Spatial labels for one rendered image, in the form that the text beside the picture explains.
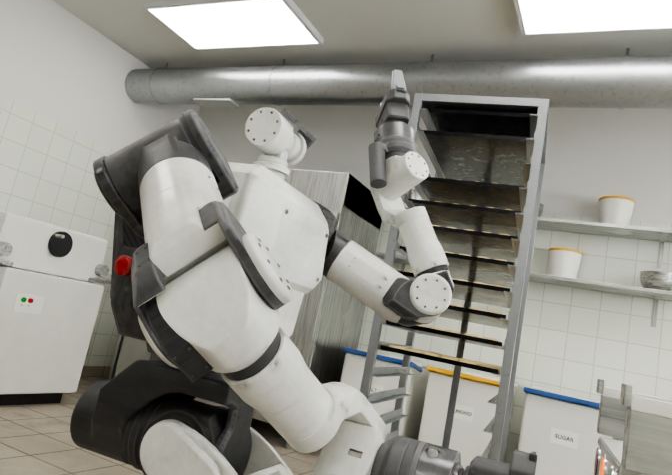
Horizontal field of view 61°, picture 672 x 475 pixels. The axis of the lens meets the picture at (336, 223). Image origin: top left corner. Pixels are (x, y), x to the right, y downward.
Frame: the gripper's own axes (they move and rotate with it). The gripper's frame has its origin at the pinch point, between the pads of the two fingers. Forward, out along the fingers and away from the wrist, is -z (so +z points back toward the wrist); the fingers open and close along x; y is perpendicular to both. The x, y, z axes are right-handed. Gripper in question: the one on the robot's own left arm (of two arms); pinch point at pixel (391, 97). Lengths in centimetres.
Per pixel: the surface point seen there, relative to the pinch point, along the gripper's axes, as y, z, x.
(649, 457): -2, 85, 49
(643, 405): -2, 81, 51
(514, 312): -60, 21, -67
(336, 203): -42, -142, -261
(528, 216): -64, -8, -54
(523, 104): -64, -47, -42
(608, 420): -17, 76, 26
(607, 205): -229, -129, -205
